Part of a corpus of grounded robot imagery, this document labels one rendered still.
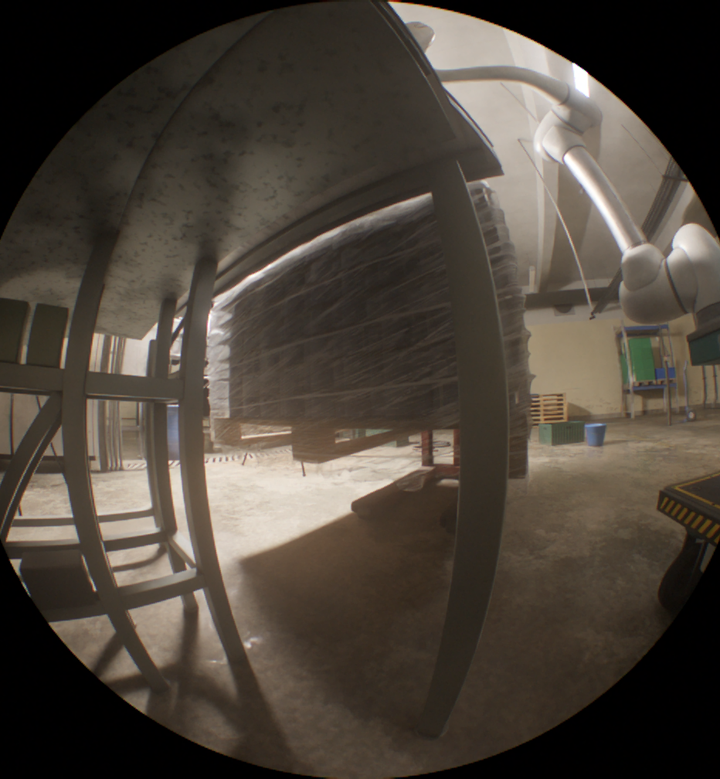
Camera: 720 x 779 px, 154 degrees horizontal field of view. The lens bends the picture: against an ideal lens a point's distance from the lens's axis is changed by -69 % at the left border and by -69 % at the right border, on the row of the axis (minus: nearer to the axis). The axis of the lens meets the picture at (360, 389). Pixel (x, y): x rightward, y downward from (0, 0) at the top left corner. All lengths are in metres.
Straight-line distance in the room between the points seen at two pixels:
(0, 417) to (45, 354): 2.42
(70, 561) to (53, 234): 0.44
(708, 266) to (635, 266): 0.23
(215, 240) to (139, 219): 0.14
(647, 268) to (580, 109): 0.53
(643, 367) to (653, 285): 8.57
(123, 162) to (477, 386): 0.42
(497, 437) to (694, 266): 0.72
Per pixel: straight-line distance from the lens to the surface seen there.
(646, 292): 0.86
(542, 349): 9.79
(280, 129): 0.31
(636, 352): 9.37
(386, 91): 0.29
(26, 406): 2.76
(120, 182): 0.39
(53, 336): 0.44
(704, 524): 0.67
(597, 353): 10.20
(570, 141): 1.06
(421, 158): 0.66
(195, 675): 0.70
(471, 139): 0.65
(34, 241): 0.51
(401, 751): 0.57
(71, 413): 0.42
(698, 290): 0.81
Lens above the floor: 0.54
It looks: 5 degrees up
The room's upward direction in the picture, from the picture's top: 1 degrees counter-clockwise
